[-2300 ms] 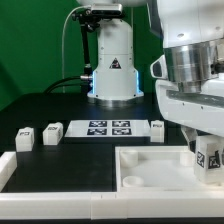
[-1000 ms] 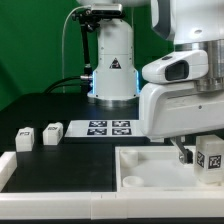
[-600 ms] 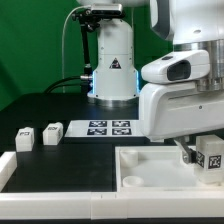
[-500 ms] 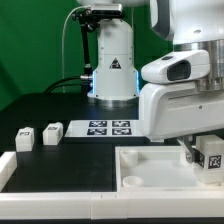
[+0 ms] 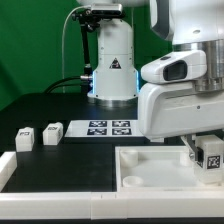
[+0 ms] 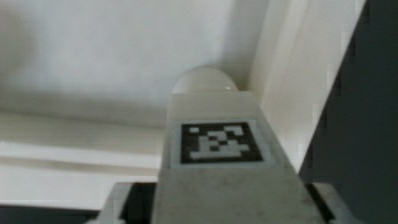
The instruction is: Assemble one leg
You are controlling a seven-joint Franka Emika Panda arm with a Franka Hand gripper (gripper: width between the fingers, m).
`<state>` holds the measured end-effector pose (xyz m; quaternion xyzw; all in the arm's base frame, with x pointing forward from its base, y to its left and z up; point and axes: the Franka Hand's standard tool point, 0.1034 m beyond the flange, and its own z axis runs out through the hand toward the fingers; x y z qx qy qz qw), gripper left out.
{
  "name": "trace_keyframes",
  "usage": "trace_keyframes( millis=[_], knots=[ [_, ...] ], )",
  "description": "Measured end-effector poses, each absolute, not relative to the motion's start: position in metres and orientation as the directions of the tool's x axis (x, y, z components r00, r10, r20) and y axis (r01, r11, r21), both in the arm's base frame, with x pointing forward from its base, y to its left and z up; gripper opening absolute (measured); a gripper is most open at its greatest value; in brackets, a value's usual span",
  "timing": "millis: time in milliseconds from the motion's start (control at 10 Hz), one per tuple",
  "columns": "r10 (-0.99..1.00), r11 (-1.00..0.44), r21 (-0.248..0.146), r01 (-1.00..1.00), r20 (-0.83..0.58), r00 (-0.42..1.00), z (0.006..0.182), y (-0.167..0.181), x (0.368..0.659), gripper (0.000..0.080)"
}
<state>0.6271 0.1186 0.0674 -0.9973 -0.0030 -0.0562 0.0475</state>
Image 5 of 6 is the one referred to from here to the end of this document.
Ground white sheet with tags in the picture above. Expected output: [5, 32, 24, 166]
[65, 120, 143, 138]

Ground white square tabletop part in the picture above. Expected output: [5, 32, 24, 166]
[115, 146, 224, 192]

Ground black base cables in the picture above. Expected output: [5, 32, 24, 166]
[43, 76, 90, 94]

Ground black camera on mount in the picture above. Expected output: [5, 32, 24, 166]
[91, 3, 123, 16]

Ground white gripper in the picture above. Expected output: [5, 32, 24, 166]
[138, 82, 224, 163]

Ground white camera cable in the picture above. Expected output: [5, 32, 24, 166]
[61, 5, 84, 94]

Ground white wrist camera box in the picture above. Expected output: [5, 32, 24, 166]
[141, 50, 207, 84]

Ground white U-shaped obstacle fence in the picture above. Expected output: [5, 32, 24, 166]
[0, 152, 224, 220]

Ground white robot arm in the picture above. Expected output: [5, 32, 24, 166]
[77, 0, 224, 139]

